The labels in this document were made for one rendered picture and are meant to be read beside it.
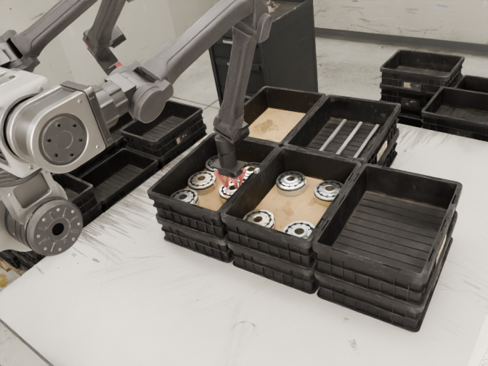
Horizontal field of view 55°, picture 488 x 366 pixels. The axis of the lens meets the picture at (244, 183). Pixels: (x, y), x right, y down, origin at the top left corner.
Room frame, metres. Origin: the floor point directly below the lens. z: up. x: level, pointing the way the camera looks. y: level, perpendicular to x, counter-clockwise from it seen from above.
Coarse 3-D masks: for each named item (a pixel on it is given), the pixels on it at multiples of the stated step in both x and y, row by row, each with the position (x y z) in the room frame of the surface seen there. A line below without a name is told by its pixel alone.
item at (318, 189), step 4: (328, 180) 1.22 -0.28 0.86; (332, 180) 1.22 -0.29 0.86; (320, 184) 1.21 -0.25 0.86; (324, 184) 1.20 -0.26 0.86; (336, 184) 1.19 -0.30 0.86; (340, 184) 1.19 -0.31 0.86; (316, 188) 1.19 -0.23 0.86; (320, 188) 1.19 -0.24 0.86; (340, 188) 1.17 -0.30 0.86; (316, 192) 1.17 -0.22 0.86; (320, 192) 1.17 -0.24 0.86; (324, 192) 1.16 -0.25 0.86; (336, 192) 1.15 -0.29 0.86; (320, 196) 1.15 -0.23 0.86; (324, 196) 1.15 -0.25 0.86; (328, 196) 1.14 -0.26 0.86; (332, 196) 1.14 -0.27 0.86
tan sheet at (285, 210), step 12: (312, 180) 1.28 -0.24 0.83; (276, 192) 1.25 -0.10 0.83; (312, 192) 1.21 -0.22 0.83; (264, 204) 1.20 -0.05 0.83; (276, 204) 1.19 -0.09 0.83; (288, 204) 1.18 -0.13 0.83; (300, 204) 1.16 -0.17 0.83; (312, 204) 1.15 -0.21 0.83; (276, 216) 1.13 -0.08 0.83; (288, 216) 1.12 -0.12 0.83; (300, 216) 1.11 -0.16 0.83; (312, 216) 1.09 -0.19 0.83; (276, 228) 1.07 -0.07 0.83
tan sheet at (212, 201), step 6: (210, 192) 1.32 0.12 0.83; (216, 192) 1.31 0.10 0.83; (204, 198) 1.29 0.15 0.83; (210, 198) 1.28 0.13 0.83; (216, 198) 1.28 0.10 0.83; (204, 204) 1.26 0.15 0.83; (210, 204) 1.25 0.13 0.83; (216, 204) 1.25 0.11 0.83; (222, 204) 1.24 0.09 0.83; (216, 210) 1.22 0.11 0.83
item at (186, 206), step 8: (208, 136) 1.54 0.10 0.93; (200, 144) 1.49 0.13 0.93; (256, 144) 1.43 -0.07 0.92; (264, 144) 1.41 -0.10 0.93; (272, 144) 1.40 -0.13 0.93; (192, 152) 1.44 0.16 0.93; (272, 152) 1.34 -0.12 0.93; (184, 160) 1.40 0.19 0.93; (264, 160) 1.31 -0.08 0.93; (176, 168) 1.37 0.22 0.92; (248, 176) 1.23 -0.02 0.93; (152, 192) 1.24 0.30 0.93; (160, 200) 1.21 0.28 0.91; (168, 200) 1.19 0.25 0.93; (176, 200) 1.18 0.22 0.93; (184, 208) 1.15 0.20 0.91; (192, 208) 1.13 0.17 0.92; (200, 208) 1.11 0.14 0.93; (208, 216) 1.09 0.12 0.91; (216, 216) 1.08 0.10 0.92
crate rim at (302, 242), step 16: (272, 160) 1.30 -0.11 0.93; (336, 160) 1.24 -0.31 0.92; (352, 160) 1.21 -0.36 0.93; (256, 176) 1.22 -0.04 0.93; (352, 176) 1.13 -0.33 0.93; (240, 192) 1.16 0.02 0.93; (224, 208) 1.09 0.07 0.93; (240, 224) 1.02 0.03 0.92; (256, 224) 1.00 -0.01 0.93; (320, 224) 0.95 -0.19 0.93; (288, 240) 0.92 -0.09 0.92; (304, 240) 0.90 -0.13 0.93
